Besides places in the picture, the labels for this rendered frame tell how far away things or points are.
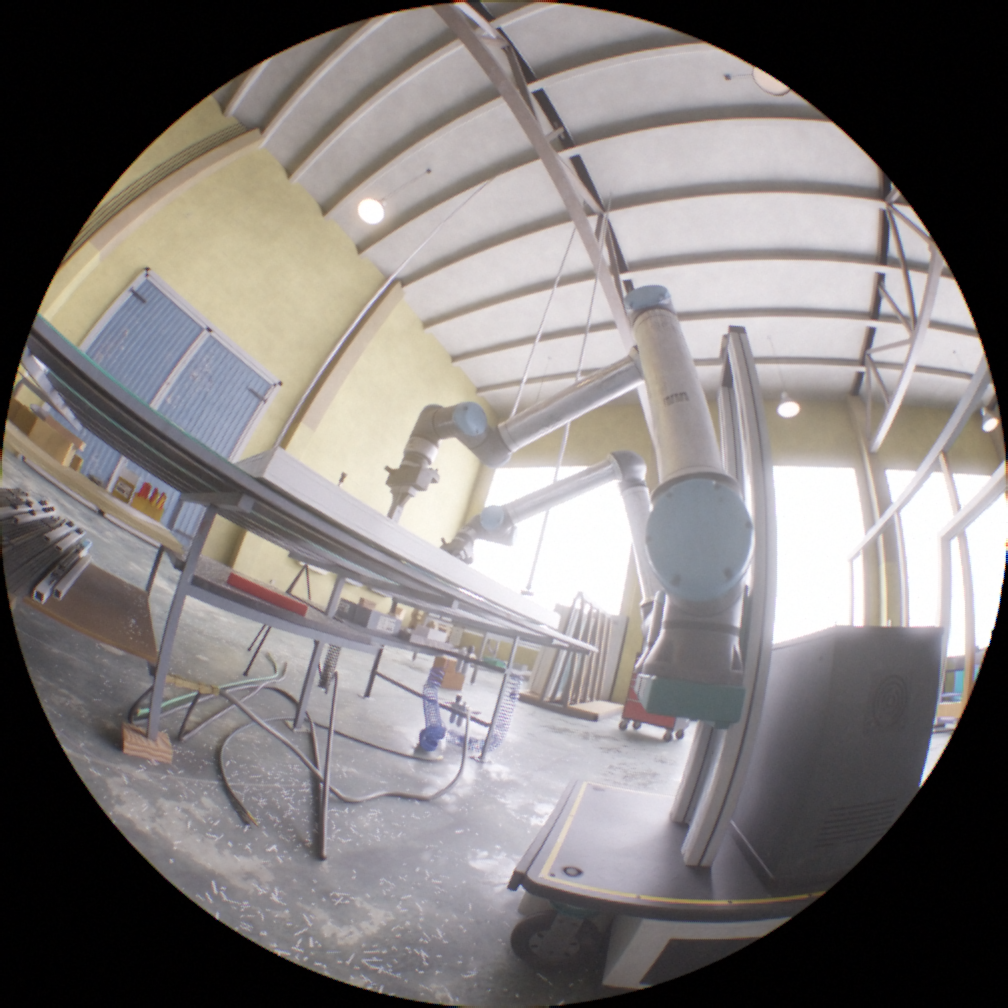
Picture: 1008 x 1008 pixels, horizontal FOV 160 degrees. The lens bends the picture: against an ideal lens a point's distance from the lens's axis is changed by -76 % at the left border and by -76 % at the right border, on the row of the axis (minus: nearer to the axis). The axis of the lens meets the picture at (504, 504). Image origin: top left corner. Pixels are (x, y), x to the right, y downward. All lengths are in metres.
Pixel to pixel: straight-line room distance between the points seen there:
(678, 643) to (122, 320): 8.00
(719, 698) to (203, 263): 8.78
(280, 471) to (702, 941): 1.18
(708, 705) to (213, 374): 7.70
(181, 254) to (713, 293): 11.12
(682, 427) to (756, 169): 7.69
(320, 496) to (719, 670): 0.82
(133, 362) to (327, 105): 6.43
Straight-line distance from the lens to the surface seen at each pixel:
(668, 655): 0.64
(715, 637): 0.63
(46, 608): 1.25
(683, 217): 8.17
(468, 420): 0.92
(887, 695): 0.85
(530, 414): 0.98
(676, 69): 7.75
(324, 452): 8.34
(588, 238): 6.11
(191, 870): 0.97
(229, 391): 7.64
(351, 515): 0.86
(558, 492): 1.29
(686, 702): 0.60
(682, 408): 0.62
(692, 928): 0.77
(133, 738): 1.27
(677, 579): 0.47
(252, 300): 8.47
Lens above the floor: 0.72
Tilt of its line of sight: 22 degrees up
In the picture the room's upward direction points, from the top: 16 degrees clockwise
